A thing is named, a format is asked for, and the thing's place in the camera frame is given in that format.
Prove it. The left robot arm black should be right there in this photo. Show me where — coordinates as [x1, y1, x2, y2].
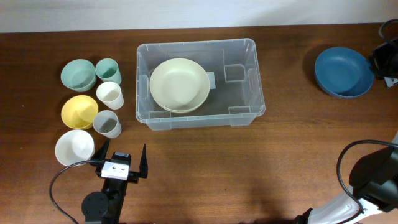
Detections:
[81, 139, 148, 223]

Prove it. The green bowl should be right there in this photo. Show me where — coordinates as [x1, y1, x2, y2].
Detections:
[60, 59, 97, 92]

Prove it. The white bowl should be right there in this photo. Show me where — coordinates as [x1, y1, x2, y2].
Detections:
[55, 129, 95, 166]

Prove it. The cream cup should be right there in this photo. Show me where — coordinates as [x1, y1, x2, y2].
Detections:
[96, 82, 124, 110]

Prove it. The clear plastic storage container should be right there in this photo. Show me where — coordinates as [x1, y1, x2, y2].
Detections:
[136, 38, 266, 131]

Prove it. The blue plate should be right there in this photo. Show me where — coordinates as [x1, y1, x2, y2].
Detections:
[314, 47, 374, 98]

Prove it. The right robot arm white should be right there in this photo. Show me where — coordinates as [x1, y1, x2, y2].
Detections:
[294, 40, 397, 223]

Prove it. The green cup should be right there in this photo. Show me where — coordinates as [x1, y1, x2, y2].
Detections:
[95, 58, 122, 85]

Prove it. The cream plate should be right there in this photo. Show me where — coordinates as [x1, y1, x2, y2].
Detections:
[149, 58, 210, 98]
[154, 94, 209, 113]

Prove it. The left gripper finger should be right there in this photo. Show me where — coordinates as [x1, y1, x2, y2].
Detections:
[139, 144, 148, 179]
[90, 138, 110, 167]

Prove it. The grey cup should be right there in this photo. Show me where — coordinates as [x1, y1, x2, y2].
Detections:
[93, 110, 122, 138]

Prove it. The yellow bowl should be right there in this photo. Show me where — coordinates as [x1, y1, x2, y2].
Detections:
[61, 95, 99, 130]

